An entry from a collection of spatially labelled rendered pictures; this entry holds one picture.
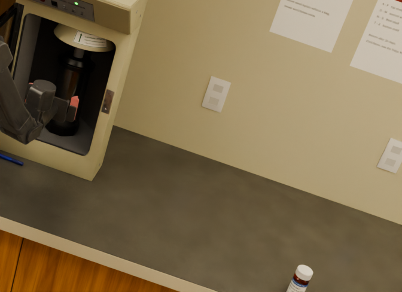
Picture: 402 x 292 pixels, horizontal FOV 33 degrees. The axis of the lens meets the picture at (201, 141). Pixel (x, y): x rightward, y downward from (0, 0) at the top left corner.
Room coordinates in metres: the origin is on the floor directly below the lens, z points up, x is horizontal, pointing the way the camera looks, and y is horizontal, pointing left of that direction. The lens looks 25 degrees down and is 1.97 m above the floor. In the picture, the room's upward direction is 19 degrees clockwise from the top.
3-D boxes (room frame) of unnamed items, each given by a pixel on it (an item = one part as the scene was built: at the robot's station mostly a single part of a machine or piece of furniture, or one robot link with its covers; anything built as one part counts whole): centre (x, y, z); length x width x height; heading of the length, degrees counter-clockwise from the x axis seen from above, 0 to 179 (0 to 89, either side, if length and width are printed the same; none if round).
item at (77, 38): (1.78, 0.40, 1.34); 0.18 x 0.18 x 0.05
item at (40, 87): (1.46, 0.42, 1.21); 0.12 x 0.09 x 0.11; 168
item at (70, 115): (1.63, 0.38, 1.18); 0.09 x 0.07 x 0.07; 0
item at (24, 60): (1.80, 0.42, 1.19); 0.26 x 0.24 x 0.35; 90
